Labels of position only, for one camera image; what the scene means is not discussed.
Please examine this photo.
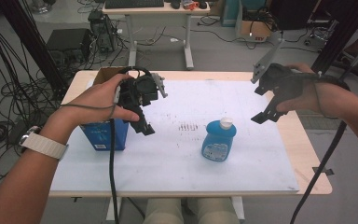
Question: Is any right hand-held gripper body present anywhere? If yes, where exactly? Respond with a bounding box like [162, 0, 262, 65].
[250, 38, 306, 105]

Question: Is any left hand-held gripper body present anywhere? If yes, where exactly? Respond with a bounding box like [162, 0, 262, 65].
[116, 65, 170, 110]

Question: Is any blue cardboard box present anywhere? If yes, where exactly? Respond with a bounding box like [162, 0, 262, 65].
[79, 65, 131, 152]

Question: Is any blue bottle with white cap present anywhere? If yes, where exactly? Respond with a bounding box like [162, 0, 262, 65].
[200, 117, 238, 162]

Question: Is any person's right hand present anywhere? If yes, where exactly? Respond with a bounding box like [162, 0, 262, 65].
[274, 63, 327, 115]

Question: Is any person's left hand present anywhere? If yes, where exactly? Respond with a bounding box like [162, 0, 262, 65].
[40, 73, 141, 146]

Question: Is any white board mat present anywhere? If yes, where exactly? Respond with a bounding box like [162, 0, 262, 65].
[49, 78, 301, 193]

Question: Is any brown cardboard box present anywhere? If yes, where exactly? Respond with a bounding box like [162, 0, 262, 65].
[235, 17, 276, 44]

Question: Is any black computer tower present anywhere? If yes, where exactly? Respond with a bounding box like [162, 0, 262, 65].
[88, 9, 119, 54]

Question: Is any grey tape strip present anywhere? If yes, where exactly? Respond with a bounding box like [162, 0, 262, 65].
[311, 166, 336, 176]

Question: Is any white desk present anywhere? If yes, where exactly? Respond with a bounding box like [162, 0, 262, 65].
[102, 1, 212, 71]

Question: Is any black equipment box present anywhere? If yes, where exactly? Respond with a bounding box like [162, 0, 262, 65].
[46, 28, 93, 64]

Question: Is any blue container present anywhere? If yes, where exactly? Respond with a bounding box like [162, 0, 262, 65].
[220, 0, 241, 28]

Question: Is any black keyboard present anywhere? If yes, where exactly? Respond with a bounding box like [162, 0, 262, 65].
[103, 0, 166, 9]

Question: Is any beige cloth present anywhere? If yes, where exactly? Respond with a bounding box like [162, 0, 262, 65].
[142, 197, 241, 224]

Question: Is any orange item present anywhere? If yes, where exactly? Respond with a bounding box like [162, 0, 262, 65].
[182, 0, 200, 11]

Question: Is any white band wristwatch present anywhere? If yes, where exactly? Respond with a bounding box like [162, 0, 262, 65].
[18, 125, 70, 161]

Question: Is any thin grey cord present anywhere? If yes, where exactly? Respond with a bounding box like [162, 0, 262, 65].
[60, 85, 122, 120]

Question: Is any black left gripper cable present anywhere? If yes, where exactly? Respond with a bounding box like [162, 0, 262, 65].
[107, 118, 121, 224]

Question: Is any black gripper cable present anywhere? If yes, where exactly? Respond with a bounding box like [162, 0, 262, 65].
[107, 118, 121, 224]
[288, 120, 349, 224]

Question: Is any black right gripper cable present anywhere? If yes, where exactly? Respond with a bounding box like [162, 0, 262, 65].
[288, 120, 349, 224]

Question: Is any black metal post with base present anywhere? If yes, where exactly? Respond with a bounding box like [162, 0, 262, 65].
[310, 0, 358, 74]

